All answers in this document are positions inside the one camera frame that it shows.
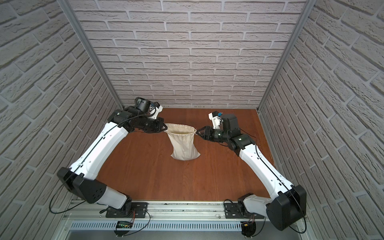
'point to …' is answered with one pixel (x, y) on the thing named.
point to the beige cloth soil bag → (181, 138)
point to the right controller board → (248, 228)
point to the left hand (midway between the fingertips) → (166, 123)
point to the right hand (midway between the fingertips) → (194, 134)
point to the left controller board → (123, 224)
